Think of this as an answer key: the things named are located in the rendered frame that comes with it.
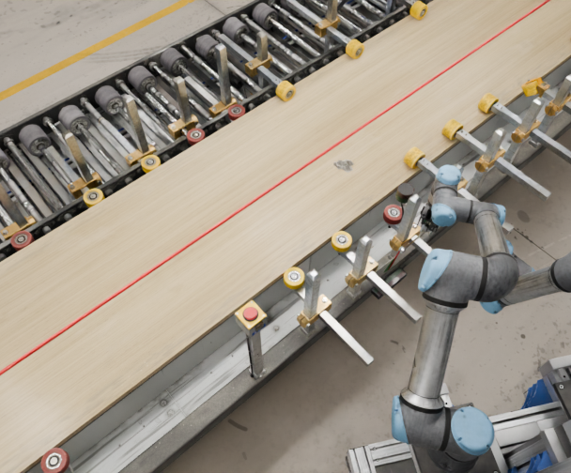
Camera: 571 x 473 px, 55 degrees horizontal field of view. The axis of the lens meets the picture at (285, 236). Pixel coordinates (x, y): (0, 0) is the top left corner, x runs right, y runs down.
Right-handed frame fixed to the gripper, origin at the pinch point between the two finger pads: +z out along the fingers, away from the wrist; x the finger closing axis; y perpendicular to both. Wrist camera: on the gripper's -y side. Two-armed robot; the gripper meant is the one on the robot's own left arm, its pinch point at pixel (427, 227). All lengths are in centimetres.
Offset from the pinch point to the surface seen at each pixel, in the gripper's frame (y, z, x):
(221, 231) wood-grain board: 34, 11, -71
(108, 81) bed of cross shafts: -18, 19, -172
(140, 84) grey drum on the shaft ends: -23, 19, -156
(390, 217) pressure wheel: -4.8, 10.4, -15.6
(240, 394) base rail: 81, 31, -35
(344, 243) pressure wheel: 15.3, 10.7, -26.4
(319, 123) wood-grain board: -37, 11, -64
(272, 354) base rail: 62, 31, -32
